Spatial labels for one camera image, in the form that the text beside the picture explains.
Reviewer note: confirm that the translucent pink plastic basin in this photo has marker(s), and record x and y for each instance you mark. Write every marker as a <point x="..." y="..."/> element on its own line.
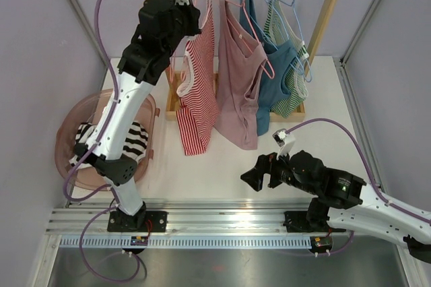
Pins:
<point x="89" y="110"/>

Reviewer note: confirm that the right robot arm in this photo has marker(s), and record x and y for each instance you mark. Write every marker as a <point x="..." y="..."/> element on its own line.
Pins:
<point x="342" y="200"/>

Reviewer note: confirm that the light blue wire hanger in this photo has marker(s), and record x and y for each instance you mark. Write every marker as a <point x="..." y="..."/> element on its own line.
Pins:
<point x="277" y="29"/>
<point x="307" y="75"/>

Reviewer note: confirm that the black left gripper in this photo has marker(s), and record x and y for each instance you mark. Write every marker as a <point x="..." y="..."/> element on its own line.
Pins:
<point x="192" y="13"/>

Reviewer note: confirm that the green white striped tank top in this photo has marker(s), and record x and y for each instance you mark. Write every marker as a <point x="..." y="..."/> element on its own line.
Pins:
<point x="297" y="88"/>

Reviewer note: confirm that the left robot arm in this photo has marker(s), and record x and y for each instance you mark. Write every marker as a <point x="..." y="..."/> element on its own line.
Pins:
<point x="162" y="25"/>

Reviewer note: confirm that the black white striped tank top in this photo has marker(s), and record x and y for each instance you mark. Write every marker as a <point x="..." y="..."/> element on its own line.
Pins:
<point x="134" y="147"/>

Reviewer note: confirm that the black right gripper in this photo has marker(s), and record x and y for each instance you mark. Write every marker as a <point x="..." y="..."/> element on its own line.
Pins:
<point x="267" y="164"/>

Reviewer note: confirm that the red white striped tank top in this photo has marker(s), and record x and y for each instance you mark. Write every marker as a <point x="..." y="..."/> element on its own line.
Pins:
<point x="198" y="111"/>

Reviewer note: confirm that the white slotted cable duct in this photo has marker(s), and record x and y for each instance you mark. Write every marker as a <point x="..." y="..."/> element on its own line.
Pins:
<point x="188" y="242"/>

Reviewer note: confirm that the teal blue tank top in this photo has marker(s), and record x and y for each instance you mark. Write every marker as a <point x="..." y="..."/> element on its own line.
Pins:
<point x="279" y="58"/>

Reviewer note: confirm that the dusty pink tank top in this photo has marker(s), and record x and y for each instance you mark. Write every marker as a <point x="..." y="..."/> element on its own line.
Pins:
<point x="240" y="65"/>

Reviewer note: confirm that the aluminium mounting rail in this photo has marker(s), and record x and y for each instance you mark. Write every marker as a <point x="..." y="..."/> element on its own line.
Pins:
<point x="236" y="217"/>

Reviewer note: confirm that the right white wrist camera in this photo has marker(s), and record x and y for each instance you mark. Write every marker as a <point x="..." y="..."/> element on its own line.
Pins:
<point x="285" y="141"/>

